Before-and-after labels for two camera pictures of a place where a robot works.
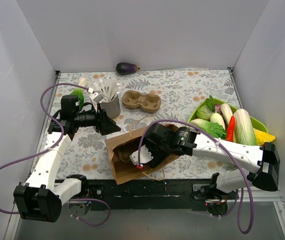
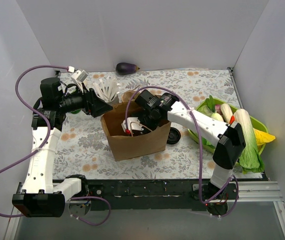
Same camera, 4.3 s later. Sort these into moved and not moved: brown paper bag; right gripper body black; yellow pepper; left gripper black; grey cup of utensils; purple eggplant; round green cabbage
Moved: brown paper bag; right gripper body black; left gripper black
Not moved: grey cup of utensils; yellow pepper; round green cabbage; purple eggplant
